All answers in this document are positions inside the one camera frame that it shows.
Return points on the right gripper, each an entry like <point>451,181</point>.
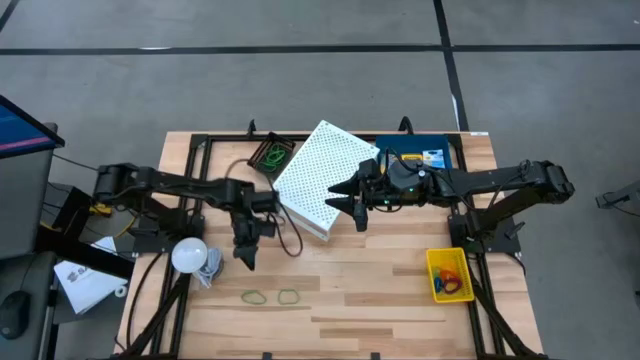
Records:
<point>361,220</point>

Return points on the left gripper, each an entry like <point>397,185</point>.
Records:
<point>250,230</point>

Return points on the green rubber band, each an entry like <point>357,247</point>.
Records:
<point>245,297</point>
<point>270,162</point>
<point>281,297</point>
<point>274,155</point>

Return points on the blue plastic bin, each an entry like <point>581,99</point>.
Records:
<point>400,142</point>

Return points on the yellow green crayon box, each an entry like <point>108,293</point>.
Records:
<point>412,157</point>

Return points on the blue yellow crayon box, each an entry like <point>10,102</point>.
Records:
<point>434,159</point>

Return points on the black mesh basket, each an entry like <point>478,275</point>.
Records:
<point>257,160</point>

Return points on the orange rubber band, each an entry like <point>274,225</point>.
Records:
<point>439,272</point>

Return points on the yellow plastic basket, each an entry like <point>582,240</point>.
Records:
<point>465,260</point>

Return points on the purple spiral wrist coil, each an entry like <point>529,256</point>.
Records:
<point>460,287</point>

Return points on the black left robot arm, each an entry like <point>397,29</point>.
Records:
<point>175,185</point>

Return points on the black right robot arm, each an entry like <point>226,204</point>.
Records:
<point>500,182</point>

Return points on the grey desk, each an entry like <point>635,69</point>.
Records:
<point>35,280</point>

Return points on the white perforated shelf riser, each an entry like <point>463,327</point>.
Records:
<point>320,170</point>

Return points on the white bulb lamp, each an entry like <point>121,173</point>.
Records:
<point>189,255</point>

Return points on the blue spiral wrist coil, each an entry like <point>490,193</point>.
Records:
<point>437,286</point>

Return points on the white tape roll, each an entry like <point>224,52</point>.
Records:
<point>120,287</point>

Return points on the white paper sheet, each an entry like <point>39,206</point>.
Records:
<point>85,285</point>
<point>106,245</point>

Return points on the yellow connector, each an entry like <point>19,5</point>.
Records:
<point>100,209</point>

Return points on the black power box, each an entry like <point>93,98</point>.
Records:
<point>70,210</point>

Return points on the black computer mouse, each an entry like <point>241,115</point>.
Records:
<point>14,315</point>

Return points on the black computer monitor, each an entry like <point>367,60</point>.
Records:
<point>20,130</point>

